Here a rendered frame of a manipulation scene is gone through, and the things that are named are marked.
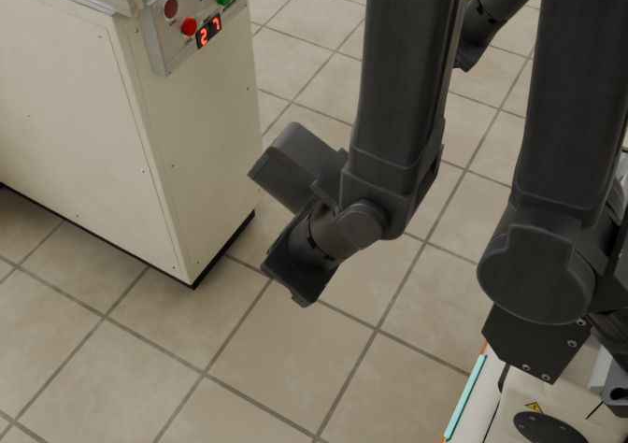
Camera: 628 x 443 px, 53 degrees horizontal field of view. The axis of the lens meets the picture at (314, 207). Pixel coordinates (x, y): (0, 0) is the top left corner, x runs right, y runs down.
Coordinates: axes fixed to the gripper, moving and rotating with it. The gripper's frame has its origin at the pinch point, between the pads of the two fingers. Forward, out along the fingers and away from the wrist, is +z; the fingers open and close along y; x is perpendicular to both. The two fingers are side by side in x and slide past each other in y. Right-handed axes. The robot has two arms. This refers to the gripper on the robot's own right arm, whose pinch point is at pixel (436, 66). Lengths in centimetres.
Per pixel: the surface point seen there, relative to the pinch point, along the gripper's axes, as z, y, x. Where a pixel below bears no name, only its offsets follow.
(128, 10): 9.9, 21.3, -39.6
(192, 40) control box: 20.9, 10.0, -34.0
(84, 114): 43, 23, -44
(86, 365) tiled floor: 93, 49, -16
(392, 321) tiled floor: 68, 2, 35
